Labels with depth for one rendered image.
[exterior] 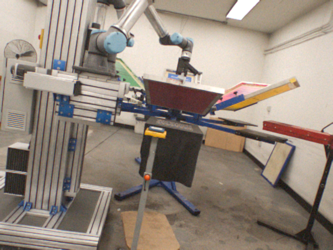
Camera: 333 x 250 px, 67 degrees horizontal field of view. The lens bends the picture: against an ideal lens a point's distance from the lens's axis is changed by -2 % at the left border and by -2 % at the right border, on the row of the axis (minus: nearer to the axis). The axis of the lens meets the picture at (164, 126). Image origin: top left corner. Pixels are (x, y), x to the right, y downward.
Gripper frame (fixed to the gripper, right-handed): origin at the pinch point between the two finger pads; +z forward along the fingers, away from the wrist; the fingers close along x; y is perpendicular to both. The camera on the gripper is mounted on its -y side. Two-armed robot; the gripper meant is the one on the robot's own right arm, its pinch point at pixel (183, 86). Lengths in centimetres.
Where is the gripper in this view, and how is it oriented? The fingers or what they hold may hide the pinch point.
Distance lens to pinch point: 184.0
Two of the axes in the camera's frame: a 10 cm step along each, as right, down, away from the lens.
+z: -1.9, 9.7, -1.2
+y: -9.8, -1.9, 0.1
